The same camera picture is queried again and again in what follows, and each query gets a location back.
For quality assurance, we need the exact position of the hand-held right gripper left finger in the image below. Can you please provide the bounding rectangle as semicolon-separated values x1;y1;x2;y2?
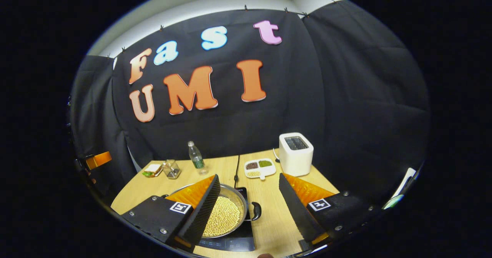
120;175;221;254

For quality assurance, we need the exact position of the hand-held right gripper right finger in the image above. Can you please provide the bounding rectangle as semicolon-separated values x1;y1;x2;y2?
278;173;385;248

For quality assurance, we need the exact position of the pile of yellow soybeans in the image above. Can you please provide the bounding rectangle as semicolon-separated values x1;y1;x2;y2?
203;196;241;236

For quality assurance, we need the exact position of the steel pot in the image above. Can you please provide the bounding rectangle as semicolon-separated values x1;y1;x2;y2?
161;183;263;238

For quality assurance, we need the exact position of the black induction cooktop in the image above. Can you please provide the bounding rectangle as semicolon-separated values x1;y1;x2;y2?
198;187;256;252

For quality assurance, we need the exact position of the white toaster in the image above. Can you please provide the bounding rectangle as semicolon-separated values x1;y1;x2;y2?
279;132;314;177

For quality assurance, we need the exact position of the sandwich on small plate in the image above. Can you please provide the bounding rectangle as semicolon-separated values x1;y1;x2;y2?
142;163;163;178

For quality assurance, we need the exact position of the white divided bean dish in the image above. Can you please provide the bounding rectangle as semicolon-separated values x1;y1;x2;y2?
244;158;277;180

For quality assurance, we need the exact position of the clear plastic water bottle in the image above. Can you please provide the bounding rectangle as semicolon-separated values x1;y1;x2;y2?
188;141;208;175

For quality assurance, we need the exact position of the white panel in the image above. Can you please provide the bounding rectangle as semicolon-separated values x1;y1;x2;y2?
382;167;417;210

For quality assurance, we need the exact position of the black backdrop cloth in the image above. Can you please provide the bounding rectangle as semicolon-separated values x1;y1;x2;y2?
68;0;430;208

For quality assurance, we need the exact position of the small wire basket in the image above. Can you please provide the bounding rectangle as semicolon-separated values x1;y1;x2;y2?
162;159;181;180

